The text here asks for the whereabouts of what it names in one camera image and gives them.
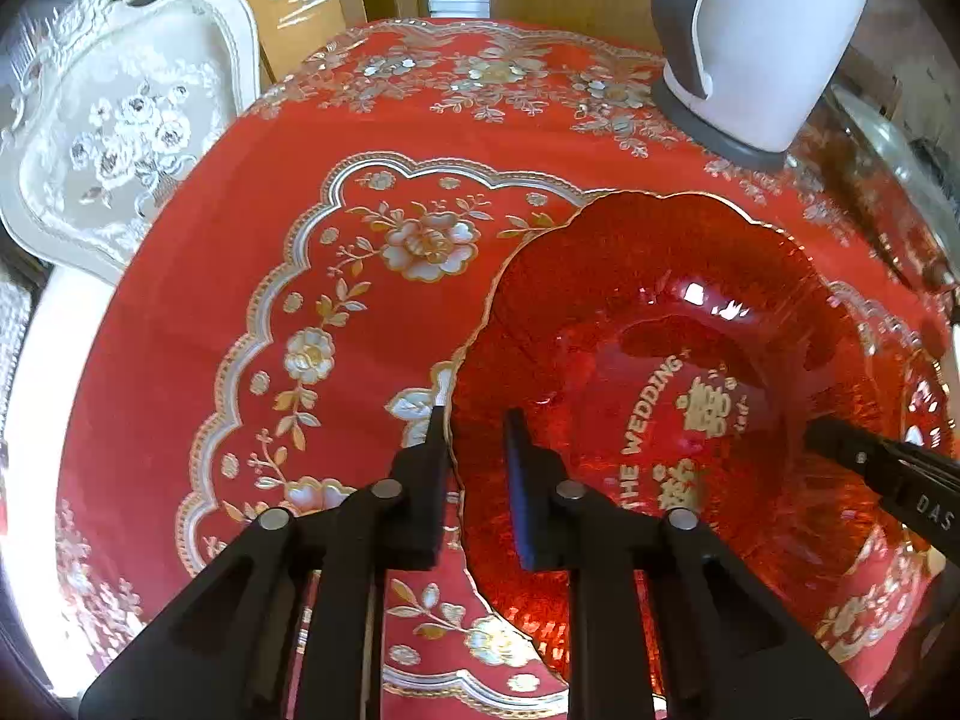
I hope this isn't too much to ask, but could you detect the white ornate chair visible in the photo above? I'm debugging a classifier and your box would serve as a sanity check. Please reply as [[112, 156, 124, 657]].
[[2, 0, 260, 284]]

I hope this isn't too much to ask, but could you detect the white electric kettle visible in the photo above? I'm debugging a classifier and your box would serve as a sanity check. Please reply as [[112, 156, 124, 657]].
[[651, 0, 867, 174]]

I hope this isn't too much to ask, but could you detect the red glass wedding plate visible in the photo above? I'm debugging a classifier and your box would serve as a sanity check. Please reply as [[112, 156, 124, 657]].
[[452, 193, 953, 692]]

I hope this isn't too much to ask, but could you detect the red floral tablecloth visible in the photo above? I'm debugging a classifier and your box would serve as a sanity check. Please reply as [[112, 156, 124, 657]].
[[55, 18, 955, 720]]

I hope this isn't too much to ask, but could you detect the steel pan with lid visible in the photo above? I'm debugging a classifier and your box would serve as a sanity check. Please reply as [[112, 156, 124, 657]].
[[823, 85, 958, 294]]

